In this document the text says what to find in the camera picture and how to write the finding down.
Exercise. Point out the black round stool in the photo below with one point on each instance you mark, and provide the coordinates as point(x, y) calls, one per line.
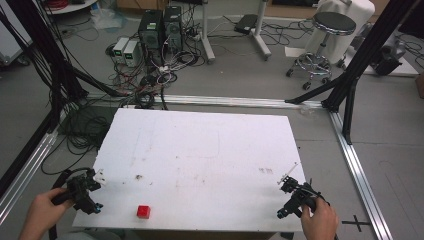
point(321, 46)

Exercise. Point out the red cube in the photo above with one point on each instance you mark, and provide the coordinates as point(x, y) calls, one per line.
point(143, 211)

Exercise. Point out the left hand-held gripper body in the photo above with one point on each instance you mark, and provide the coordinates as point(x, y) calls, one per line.
point(81, 193)

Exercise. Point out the aluminium floor rail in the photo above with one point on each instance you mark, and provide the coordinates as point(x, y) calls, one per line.
point(358, 173)
point(23, 176)
point(233, 100)

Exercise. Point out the flat black box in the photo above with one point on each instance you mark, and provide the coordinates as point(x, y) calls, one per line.
point(246, 24)

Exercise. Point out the black machine on white board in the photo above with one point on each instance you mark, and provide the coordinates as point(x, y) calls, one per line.
point(388, 60)

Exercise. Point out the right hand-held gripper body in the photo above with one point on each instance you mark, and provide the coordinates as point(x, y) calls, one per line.
point(297, 196)

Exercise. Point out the person's right hand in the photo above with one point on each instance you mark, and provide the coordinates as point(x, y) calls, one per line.
point(320, 221)

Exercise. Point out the person's left hand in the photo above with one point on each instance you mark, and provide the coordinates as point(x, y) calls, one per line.
point(45, 211)

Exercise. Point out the round white table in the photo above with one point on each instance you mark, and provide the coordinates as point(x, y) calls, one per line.
point(70, 6)

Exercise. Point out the white table leg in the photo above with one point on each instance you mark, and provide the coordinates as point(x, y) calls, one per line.
point(261, 33)
point(207, 33)

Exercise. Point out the black frame strut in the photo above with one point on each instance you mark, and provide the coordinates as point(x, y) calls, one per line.
point(50, 50)
point(360, 56)

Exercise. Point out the white power supply unit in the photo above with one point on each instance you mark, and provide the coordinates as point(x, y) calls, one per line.
point(131, 53)
point(120, 49)

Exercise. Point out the black computer tower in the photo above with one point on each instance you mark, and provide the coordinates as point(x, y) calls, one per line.
point(173, 28)
point(151, 30)

